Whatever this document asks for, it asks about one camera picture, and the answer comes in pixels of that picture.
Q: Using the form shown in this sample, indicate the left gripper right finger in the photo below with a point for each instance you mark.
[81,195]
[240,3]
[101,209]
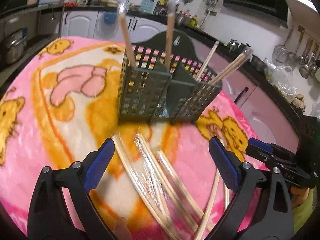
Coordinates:
[273,217]

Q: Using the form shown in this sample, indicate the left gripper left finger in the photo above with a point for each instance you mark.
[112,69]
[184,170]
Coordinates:
[48,216]

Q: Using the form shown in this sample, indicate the wooden chopsticks pair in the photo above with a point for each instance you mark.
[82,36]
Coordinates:
[122,10]

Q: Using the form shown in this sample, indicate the green right sleeve forearm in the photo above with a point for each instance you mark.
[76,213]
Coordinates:
[302,212]

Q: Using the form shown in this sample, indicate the person's right hand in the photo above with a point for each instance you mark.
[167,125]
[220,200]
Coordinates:
[299,195]

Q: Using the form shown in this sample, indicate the black countertop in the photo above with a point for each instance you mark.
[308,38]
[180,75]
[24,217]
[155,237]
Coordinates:
[255,70]

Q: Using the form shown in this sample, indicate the loose chopsticks pile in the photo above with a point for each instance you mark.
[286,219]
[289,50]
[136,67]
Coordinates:
[163,179]

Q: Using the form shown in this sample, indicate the pink cartoon bear blanket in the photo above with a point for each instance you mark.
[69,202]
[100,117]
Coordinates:
[64,104]

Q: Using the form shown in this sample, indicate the chopsticks bundle in basket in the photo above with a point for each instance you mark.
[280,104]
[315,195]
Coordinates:
[236,81]

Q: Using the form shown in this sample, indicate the hanging ladles and strainers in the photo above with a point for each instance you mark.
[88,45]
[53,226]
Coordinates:
[306,62]

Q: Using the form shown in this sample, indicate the dark green utensil basket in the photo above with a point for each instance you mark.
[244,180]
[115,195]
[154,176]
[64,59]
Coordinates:
[151,92]

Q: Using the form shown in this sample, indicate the steel kettle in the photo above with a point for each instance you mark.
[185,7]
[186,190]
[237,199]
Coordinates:
[232,45]

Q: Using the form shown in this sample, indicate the stainless steel pot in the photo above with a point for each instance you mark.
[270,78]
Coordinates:
[12,47]

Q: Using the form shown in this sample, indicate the white base cabinets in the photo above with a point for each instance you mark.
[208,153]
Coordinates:
[90,24]

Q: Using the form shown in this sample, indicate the blue hanging bag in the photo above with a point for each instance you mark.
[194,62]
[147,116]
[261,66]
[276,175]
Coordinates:
[110,18]

